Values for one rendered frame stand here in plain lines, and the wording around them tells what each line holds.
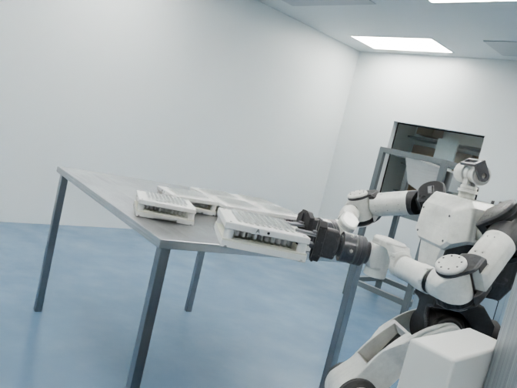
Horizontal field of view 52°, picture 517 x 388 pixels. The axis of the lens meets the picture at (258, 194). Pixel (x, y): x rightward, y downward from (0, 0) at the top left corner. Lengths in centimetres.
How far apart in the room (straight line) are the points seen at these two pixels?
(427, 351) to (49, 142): 496
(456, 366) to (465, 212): 103
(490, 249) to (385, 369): 55
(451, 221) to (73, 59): 436
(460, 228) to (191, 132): 484
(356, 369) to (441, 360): 111
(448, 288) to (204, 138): 516
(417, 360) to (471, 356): 7
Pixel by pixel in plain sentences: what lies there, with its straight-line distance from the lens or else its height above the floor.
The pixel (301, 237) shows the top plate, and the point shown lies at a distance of 148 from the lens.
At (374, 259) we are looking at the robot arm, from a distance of 157.
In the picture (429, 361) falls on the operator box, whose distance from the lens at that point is 69.
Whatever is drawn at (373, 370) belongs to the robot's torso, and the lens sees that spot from 177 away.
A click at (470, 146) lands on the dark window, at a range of 717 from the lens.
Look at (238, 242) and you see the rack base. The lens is 145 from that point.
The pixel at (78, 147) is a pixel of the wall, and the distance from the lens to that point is 555.
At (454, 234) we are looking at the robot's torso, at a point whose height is 116.
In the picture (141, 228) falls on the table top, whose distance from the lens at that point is 206.
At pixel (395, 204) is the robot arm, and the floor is 118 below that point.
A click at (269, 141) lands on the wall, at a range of 705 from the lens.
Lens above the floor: 130
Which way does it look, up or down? 6 degrees down
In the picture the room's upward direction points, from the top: 13 degrees clockwise
